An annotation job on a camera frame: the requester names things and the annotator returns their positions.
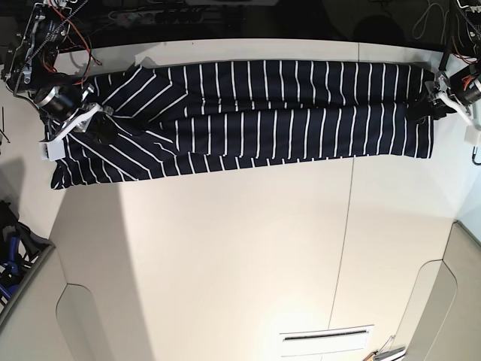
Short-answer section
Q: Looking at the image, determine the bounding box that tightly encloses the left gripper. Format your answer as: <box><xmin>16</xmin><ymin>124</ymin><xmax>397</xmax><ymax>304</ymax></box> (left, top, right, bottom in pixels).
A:
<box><xmin>405</xmin><ymin>63</ymin><xmax>480</xmax><ymax>126</ymax></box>

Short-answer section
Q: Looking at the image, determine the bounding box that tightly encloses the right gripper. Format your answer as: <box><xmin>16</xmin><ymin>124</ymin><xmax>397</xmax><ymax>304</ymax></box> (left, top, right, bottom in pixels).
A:
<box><xmin>34</xmin><ymin>84</ymin><xmax>118</xmax><ymax>145</ymax></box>

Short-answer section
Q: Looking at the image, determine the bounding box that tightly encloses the navy white striped T-shirt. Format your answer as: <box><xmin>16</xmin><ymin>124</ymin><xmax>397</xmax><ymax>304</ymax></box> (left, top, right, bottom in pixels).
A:
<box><xmin>51</xmin><ymin>60</ymin><xmax>434</xmax><ymax>190</ymax></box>

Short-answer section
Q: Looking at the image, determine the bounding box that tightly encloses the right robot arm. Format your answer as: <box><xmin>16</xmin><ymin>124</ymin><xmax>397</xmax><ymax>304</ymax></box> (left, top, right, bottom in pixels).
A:
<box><xmin>1</xmin><ymin>1</ymin><xmax>117</xmax><ymax>145</ymax></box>

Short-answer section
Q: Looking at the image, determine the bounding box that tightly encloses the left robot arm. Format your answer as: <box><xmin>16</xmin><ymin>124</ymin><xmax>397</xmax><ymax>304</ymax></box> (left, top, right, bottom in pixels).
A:
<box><xmin>406</xmin><ymin>1</ymin><xmax>480</xmax><ymax>126</ymax></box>

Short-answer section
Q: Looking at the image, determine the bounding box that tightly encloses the white power strip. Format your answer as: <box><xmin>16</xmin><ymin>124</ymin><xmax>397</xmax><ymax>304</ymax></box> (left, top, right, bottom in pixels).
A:
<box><xmin>107</xmin><ymin>8</ymin><xmax>204</xmax><ymax>28</ymax></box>

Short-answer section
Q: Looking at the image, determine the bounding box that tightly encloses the blue clamp tool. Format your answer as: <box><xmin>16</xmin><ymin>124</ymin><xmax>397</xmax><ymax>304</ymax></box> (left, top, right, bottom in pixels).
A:
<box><xmin>1</xmin><ymin>232</ymin><xmax>23</xmax><ymax>305</ymax></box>

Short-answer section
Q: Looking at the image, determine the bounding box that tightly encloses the grey tool with orange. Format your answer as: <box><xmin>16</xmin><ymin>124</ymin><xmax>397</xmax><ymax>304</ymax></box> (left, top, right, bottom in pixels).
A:
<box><xmin>363</xmin><ymin>335</ymin><xmax>407</xmax><ymax>361</ymax></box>

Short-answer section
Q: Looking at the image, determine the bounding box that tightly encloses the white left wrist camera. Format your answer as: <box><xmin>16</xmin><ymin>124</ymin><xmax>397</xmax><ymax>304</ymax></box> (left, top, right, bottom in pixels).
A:
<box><xmin>464</xmin><ymin>126</ymin><xmax>481</xmax><ymax>147</ymax></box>

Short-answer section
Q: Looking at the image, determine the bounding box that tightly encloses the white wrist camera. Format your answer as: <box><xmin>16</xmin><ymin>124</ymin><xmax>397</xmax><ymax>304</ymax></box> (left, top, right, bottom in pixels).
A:
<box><xmin>39</xmin><ymin>141</ymin><xmax>65</xmax><ymax>162</ymax></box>
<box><xmin>464</xmin><ymin>126</ymin><xmax>481</xmax><ymax>147</ymax></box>

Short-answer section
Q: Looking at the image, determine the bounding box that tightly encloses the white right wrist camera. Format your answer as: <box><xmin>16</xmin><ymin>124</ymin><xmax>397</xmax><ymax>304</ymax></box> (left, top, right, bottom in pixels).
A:
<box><xmin>39</xmin><ymin>141</ymin><xmax>65</xmax><ymax>162</ymax></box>

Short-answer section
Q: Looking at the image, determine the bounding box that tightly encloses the grey cable loop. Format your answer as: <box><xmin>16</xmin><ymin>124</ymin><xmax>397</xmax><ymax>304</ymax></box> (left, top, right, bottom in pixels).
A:
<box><xmin>413</xmin><ymin>0</ymin><xmax>452</xmax><ymax>42</ymax></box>

